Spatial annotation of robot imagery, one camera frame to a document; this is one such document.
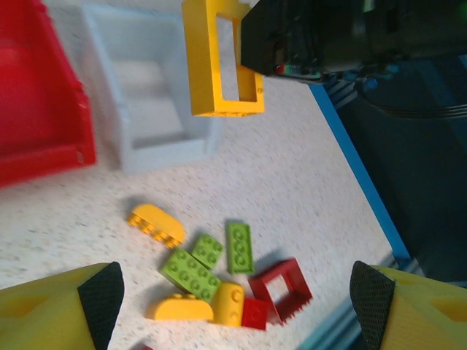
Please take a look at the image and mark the yellow curved lego brick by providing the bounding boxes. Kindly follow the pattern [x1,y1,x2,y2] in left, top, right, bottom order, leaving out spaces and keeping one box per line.
[145,293,215,322]
[126,203,188,250]

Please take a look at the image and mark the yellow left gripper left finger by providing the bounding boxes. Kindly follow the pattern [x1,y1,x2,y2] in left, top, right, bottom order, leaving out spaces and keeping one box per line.
[0,261,126,350]

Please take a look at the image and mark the green square lego brick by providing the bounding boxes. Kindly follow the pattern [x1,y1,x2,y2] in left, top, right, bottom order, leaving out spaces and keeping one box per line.
[190,233,225,271]

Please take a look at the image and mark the green lego plate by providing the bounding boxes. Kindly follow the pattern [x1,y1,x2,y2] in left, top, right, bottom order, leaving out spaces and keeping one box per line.
[225,219,255,275]

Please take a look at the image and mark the red lego window frame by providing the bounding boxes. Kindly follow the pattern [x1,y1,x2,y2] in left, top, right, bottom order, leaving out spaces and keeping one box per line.
[247,257,314,325]

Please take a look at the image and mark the grey plastic bin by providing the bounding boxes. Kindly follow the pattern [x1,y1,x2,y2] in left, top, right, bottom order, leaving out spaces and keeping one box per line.
[78,5,223,175]

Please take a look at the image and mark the blue table edge strip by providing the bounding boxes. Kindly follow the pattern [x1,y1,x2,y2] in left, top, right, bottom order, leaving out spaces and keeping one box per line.
[308,82,412,263]

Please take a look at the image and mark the red plastic bin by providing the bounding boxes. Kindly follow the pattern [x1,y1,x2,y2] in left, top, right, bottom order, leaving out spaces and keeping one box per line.
[0,0,98,189]

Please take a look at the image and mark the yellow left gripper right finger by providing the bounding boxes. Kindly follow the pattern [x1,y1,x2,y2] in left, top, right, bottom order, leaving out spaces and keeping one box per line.
[349,260,467,350]

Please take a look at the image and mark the yellow small lego brick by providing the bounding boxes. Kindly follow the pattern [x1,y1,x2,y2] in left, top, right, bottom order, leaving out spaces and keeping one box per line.
[211,281,246,328]

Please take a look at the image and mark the yellow lego window frame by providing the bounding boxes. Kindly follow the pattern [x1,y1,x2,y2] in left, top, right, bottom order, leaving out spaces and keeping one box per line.
[181,0,266,118]

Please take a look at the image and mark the green long lego brick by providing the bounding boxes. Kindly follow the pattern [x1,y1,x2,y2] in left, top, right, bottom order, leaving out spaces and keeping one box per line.
[158,247,223,303]

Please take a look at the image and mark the red square lego brick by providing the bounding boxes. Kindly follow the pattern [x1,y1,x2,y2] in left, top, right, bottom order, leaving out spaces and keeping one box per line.
[240,297,271,331]

